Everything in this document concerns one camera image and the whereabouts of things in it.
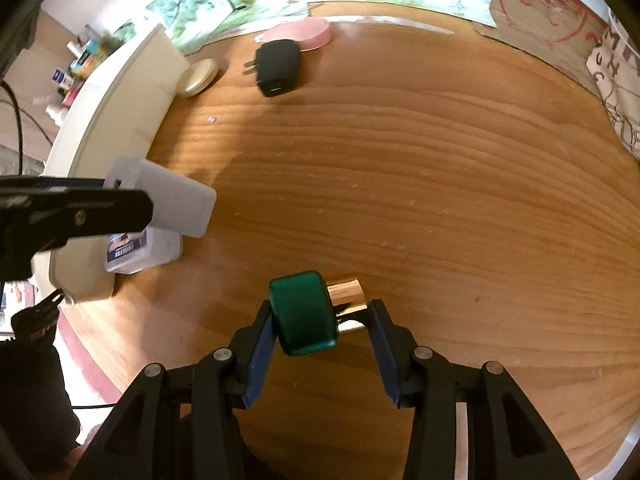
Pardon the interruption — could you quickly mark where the black hanging cable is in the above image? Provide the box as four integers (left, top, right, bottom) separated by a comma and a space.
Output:
0, 79, 54, 176

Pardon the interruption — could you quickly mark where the labelled clear plastic box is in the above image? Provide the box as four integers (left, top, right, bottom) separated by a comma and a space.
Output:
104, 226, 182, 275

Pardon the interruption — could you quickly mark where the orange juice carton holder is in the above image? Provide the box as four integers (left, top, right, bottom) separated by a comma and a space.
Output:
66, 39, 113, 80

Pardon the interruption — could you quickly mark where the patterned canvas bag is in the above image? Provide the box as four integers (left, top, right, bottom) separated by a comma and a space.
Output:
586, 10, 640, 159

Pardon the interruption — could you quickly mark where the brown cardboard drawing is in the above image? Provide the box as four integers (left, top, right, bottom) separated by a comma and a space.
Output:
474, 0, 608, 94

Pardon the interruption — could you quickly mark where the white plastic organizer tray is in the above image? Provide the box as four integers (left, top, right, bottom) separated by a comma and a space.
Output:
32, 25, 189, 302

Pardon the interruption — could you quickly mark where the pink oval case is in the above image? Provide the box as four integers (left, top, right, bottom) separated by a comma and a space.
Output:
254, 18, 332, 52

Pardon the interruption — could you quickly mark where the black plug adapter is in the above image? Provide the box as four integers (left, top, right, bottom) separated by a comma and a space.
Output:
243, 39, 302, 98

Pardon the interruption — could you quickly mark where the white spray bottle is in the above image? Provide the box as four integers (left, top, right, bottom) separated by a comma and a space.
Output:
46, 104, 68, 128

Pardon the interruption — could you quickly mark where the white square charger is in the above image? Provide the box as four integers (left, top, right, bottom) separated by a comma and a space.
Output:
104, 156, 217, 238

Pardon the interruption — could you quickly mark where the green and gold perfume bottle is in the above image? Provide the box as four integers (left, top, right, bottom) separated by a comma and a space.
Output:
269, 270, 367, 356

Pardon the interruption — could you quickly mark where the round cream compact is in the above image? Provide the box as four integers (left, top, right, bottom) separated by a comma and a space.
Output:
176, 58, 219, 98

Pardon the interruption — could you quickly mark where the red can pen holder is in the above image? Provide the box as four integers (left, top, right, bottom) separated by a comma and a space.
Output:
61, 81, 84, 108

